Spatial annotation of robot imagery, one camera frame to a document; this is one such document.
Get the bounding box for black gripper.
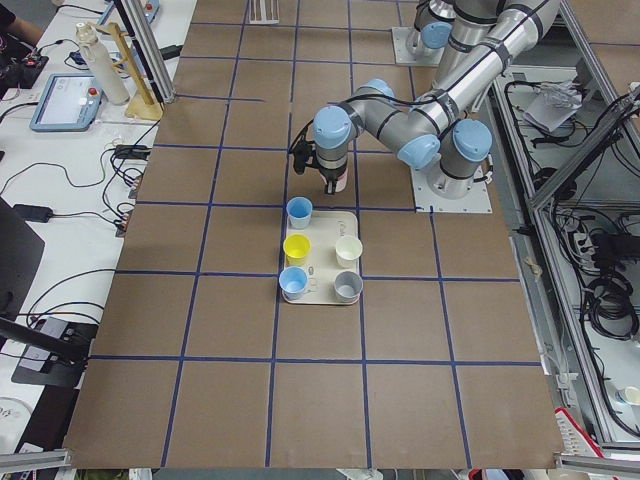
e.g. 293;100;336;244
320;167;348;194

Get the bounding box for pink cup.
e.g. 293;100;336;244
335;171;348;193

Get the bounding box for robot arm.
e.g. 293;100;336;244
406;0;456;58
312;1;560;194

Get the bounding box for light blue cup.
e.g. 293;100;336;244
286;197;313;229
278;266;308;301

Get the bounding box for pale green cup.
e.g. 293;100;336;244
335;235;363;268

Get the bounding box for yellow cup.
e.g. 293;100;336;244
283;234;311;266

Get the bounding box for grey cup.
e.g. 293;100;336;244
334;271;363;303

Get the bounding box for white rabbit tray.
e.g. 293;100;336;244
281;210;361;305

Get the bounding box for wooden mug tree stand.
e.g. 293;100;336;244
94;22;163;121

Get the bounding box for blue teach pendant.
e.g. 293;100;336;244
30;73;103;132

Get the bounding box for beige thermos bottle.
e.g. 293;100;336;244
76;22;130;105

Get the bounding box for aluminium frame post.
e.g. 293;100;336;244
114;0;176;104

